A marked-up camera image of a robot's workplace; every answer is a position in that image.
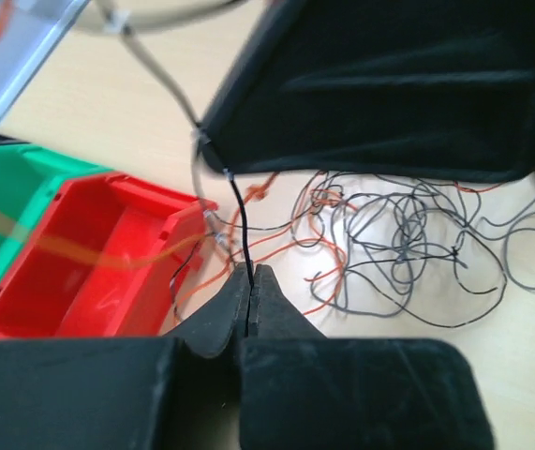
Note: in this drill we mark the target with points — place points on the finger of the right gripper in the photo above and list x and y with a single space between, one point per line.
434 89

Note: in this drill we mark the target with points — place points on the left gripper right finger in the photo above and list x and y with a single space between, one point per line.
302 390

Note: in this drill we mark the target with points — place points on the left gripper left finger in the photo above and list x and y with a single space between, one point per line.
177 391

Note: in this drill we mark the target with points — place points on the red plastic bin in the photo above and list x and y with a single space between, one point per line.
105 260

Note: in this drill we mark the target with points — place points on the green plastic bin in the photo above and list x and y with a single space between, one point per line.
30 176

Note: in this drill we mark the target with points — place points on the aluminium rail frame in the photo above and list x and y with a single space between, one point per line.
29 32

